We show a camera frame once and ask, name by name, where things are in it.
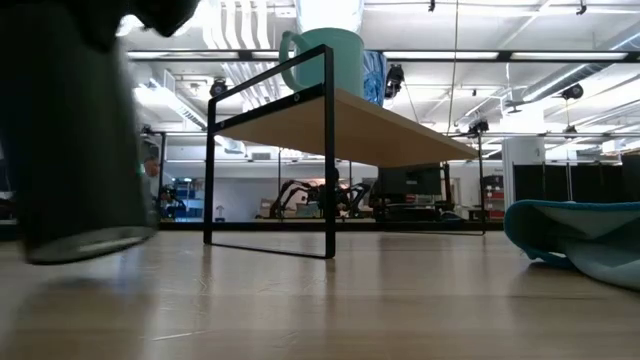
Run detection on dark grey tall cup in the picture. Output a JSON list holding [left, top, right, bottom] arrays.
[[0, 0, 160, 266]]

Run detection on teal ribbed mug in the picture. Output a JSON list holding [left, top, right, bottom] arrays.
[[278, 27, 365, 99]]

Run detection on blue faceted translucent cup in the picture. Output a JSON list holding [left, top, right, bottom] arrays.
[[362, 49, 389, 108]]

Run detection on person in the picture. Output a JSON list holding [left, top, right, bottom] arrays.
[[143, 155, 163, 204]]

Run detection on dark background monitor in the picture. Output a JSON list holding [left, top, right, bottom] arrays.
[[375, 163, 446, 202]]

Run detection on white column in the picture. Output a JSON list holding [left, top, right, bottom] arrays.
[[501, 137, 547, 211]]

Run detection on black partition panels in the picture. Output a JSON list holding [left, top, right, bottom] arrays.
[[513, 154, 640, 204]]

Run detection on teal cloth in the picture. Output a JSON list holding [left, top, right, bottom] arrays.
[[503, 198, 640, 292]]

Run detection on wooden shelf black metal frame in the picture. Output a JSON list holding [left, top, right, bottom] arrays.
[[203, 43, 487, 260]]

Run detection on black table edge rail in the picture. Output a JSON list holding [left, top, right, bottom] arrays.
[[158, 220, 504, 233]]

